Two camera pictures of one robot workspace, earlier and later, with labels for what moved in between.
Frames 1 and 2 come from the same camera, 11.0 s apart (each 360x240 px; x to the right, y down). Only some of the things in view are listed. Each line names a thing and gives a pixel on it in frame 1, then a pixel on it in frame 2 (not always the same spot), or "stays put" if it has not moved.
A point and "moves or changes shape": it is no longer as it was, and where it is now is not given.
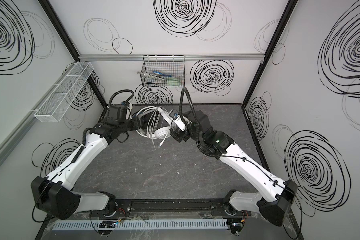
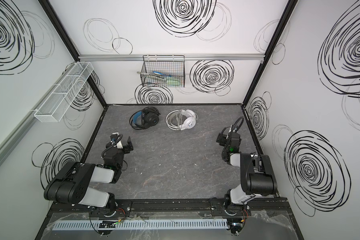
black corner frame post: x=60 y=28 stays put
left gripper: x=142 y=121 → x=127 y=146
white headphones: x=155 y=123 moves or changes shape
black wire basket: x=163 y=71 stays put
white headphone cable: x=150 y=133 → x=171 y=126
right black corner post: x=284 y=18 stays put
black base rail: x=170 y=208 stays put
